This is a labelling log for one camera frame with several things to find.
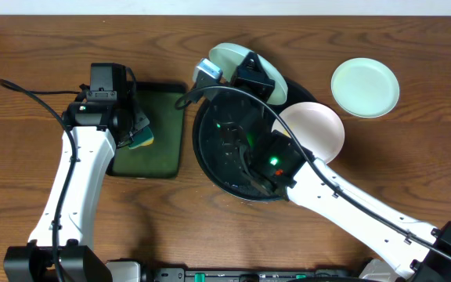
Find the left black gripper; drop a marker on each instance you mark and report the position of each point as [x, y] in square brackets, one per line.
[138, 125]

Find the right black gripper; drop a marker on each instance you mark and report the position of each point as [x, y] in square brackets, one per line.
[250, 81]

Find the mint green plate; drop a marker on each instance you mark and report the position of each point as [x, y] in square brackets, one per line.
[244, 68]
[365, 88]

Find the green yellow sponge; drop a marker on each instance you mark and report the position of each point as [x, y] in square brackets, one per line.
[143, 139]

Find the pink white plate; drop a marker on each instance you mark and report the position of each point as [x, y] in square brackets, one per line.
[317, 128]

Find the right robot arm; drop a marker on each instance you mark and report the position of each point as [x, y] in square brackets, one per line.
[414, 250]

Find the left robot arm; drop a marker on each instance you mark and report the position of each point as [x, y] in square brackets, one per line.
[60, 247]

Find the round black tray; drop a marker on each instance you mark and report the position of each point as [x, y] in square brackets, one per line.
[292, 155]

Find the black rectangular tray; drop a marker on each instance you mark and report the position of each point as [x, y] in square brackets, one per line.
[160, 159]

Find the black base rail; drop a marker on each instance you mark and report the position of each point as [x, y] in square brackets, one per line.
[228, 275]

